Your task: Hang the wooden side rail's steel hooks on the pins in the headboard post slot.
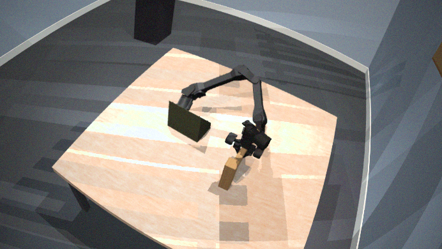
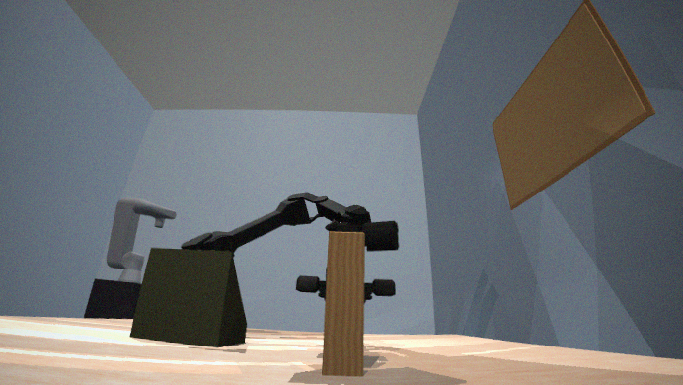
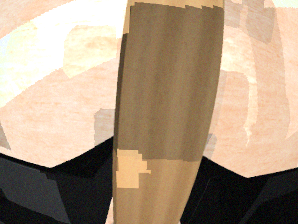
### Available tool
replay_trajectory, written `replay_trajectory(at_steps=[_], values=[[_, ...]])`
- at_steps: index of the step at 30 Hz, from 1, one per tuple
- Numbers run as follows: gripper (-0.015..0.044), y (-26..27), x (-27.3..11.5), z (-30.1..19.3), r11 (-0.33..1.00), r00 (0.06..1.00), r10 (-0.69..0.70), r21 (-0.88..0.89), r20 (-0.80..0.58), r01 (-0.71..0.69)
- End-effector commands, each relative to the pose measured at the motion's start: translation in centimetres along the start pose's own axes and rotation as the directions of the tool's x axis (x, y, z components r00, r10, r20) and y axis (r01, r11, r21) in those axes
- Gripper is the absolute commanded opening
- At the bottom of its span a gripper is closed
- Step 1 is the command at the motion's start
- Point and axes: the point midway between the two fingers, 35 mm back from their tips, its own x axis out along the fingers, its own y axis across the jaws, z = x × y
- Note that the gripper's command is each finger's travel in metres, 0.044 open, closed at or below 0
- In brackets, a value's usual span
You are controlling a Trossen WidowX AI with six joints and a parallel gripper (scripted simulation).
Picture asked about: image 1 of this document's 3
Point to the brown wooden post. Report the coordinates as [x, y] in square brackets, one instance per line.
[228, 173]

